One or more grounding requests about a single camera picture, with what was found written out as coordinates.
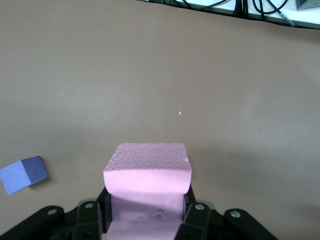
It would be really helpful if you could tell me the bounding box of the purple foam cube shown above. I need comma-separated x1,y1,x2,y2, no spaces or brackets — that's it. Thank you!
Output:
0,155,49,196

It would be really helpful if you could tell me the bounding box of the black cable with grey tip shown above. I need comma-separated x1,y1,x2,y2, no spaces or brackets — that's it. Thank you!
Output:
251,0,296,27

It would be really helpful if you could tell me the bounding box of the black cable bundle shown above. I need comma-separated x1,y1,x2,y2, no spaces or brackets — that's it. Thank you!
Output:
174,0,252,17

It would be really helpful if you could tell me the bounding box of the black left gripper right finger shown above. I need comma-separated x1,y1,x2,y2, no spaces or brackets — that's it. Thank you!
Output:
173,186,278,240

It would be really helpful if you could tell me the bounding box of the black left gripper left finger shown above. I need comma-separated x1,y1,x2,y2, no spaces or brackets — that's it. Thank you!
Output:
2,187,113,240

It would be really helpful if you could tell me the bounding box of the pink foam cube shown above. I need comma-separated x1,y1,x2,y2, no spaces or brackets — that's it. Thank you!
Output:
102,142,193,240

